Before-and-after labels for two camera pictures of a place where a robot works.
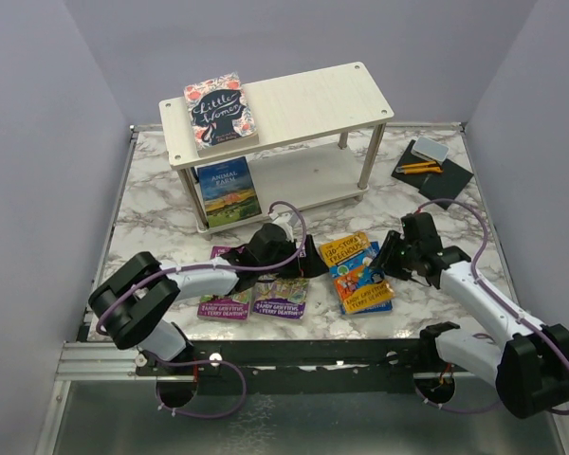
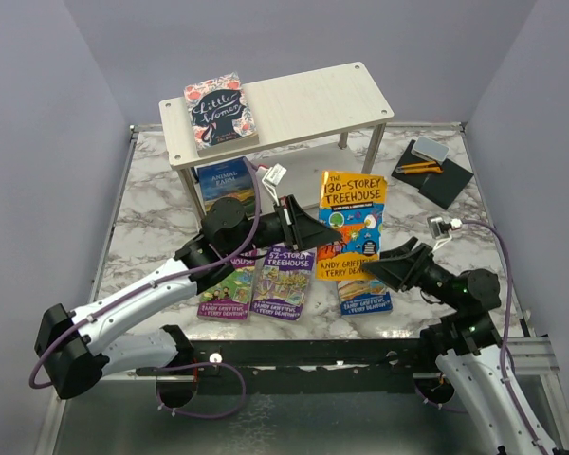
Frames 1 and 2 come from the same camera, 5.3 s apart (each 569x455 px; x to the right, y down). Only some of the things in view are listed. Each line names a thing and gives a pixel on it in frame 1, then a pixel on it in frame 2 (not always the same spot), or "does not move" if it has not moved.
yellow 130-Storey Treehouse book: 358,282 to 353,206
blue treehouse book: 361,284 does not move
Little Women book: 220,115 does not move
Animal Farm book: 229,193 does not move
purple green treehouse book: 235,305 does not move
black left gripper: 309,265 to 304,231
